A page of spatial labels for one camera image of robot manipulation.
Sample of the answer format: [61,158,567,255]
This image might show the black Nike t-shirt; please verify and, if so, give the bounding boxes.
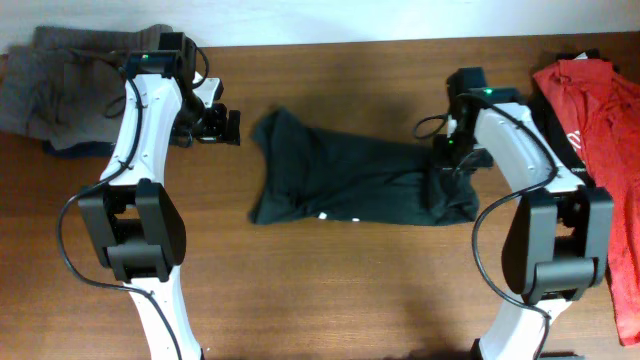
[249,108,480,226]

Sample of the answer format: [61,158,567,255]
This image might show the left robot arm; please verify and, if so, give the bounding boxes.
[68,32,241,359]

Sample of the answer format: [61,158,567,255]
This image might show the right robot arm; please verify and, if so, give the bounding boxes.
[434,67,613,360]

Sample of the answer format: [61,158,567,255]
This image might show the black logo t-shirt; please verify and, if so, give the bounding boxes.
[529,49,622,192]

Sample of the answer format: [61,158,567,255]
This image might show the folded dark navy garment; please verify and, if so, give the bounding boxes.
[42,141,115,159]

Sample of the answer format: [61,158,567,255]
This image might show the folded grey shorts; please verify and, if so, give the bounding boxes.
[1,24,173,150]

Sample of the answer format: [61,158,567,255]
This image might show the red mesh shirt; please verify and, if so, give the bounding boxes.
[533,59,639,346]

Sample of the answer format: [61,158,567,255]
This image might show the left black cable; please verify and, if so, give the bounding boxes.
[55,44,211,360]

